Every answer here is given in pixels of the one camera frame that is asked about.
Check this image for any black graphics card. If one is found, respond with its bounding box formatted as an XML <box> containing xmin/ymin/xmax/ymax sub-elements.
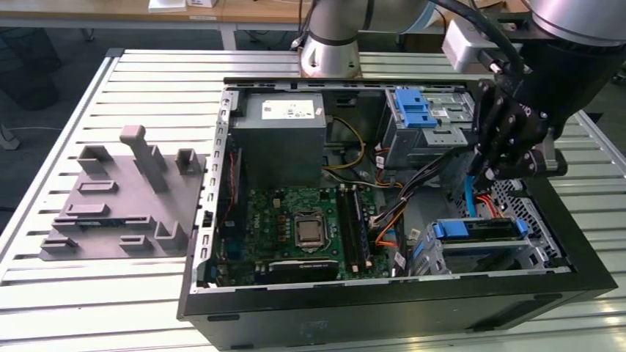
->
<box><xmin>253</xmin><ymin>258</ymin><xmax>339</xmax><ymax>284</ymax></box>

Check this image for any wooden desk with white frame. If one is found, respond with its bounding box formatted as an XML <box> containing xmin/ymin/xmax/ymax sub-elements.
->
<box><xmin>0</xmin><ymin>0</ymin><xmax>519</xmax><ymax>56</ymax></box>

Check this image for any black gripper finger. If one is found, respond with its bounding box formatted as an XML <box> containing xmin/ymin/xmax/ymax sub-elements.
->
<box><xmin>488</xmin><ymin>148</ymin><xmax>568</xmax><ymax>185</ymax></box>
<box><xmin>467</xmin><ymin>78</ymin><xmax>518</xmax><ymax>188</ymax></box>

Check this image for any green motherboard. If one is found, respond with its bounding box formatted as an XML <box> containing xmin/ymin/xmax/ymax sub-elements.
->
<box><xmin>217</xmin><ymin>185</ymin><xmax>392</xmax><ymax>285</ymax></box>

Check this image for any metal optical drive cage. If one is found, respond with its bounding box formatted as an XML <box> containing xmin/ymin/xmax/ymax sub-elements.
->
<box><xmin>380</xmin><ymin>87</ymin><xmax>483</xmax><ymax>169</ymax></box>

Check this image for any grey parts rack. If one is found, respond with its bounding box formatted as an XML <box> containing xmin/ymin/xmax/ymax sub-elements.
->
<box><xmin>38</xmin><ymin>123</ymin><xmax>207</xmax><ymax>262</ymax></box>

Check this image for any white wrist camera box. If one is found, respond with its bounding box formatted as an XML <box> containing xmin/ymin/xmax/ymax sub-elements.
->
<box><xmin>441</xmin><ymin>18</ymin><xmax>496</xmax><ymax>74</ymax></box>

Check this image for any silver CPU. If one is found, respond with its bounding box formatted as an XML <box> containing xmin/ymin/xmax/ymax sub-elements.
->
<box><xmin>295</xmin><ymin>221</ymin><xmax>327</xmax><ymax>245</ymax></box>

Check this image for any metal disk bay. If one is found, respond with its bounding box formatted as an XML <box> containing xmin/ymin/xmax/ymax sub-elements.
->
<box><xmin>408</xmin><ymin>216</ymin><xmax>562</xmax><ymax>276</ymax></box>

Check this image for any black open PC case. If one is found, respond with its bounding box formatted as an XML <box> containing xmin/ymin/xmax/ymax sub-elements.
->
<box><xmin>176</xmin><ymin>76</ymin><xmax>618</xmax><ymax>351</ymax></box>

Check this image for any blue data wire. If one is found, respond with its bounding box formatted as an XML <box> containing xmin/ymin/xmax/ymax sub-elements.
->
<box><xmin>463</xmin><ymin>175</ymin><xmax>483</xmax><ymax>221</ymax></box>

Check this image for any yellow and black power cable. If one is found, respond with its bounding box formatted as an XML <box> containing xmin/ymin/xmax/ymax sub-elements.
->
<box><xmin>321</xmin><ymin>116</ymin><xmax>368</xmax><ymax>172</ymax></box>

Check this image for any hard disk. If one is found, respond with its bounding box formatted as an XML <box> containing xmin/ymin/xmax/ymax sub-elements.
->
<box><xmin>432</xmin><ymin>218</ymin><xmax>528</xmax><ymax>243</ymax></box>

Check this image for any grey stand foot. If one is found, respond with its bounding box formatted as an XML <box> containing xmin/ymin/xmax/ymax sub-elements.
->
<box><xmin>0</xmin><ymin>122</ymin><xmax>21</xmax><ymax>150</ymax></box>

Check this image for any black RAM slot bank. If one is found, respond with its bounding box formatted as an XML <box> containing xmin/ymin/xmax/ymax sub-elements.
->
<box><xmin>336</xmin><ymin>185</ymin><xmax>372</xmax><ymax>268</ymax></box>

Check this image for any blue plastic drive latch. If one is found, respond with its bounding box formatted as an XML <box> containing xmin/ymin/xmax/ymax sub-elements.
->
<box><xmin>393</xmin><ymin>87</ymin><xmax>436</xmax><ymax>128</ymax></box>

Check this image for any grey power supply unit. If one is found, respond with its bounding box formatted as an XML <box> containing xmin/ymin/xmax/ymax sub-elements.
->
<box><xmin>228</xmin><ymin>92</ymin><xmax>327</xmax><ymax>188</ymax></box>

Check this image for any orange red wire bundle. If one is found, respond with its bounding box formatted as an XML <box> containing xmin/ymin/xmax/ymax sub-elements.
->
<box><xmin>373</xmin><ymin>205</ymin><xmax>409</xmax><ymax>250</ymax></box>

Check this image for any black cable bundle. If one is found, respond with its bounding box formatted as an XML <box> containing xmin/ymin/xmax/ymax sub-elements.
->
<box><xmin>371</xmin><ymin>144</ymin><xmax>475</xmax><ymax>228</ymax></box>

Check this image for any thick black camera cable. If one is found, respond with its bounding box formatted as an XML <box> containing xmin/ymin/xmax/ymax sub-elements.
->
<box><xmin>429</xmin><ymin>0</ymin><xmax>532</xmax><ymax>74</ymax></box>

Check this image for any black round bin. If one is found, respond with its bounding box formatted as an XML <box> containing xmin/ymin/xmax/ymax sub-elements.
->
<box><xmin>0</xmin><ymin>27</ymin><xmax>62</xmax><ymax>111</ymax></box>

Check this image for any large white box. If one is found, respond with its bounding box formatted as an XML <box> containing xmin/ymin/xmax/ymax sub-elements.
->
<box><xmin>148</xmin><ymin>0</ymin><xmax>188</xmax><ymax>12</ymax></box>

